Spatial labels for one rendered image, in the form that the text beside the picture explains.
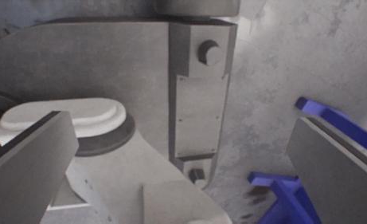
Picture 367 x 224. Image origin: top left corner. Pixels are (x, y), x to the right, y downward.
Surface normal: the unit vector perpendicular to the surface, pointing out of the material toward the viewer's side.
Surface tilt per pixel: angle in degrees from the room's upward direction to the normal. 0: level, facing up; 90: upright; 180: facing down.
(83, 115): 90
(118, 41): 0
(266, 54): 0
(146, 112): 0
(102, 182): 90
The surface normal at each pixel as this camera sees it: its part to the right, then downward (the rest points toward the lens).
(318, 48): 0.21, 0.49
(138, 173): 0.04, -0.87
